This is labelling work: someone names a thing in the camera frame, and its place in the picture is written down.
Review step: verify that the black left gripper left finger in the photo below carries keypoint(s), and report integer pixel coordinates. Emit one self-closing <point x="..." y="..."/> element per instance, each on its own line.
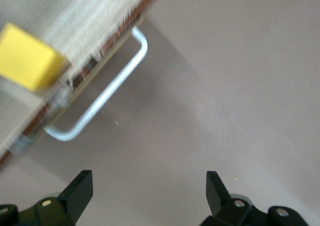
<point x="72" y="198"/>

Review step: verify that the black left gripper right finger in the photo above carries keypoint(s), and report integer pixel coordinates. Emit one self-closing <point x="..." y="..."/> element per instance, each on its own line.
<point x="220" y="201"/>

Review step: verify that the yellow block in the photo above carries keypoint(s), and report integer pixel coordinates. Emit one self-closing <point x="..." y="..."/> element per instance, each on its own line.
<point x="25" y="55"/>

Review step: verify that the brown table cover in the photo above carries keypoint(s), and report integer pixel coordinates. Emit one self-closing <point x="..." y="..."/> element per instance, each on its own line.
<point x="225" y="85"/>

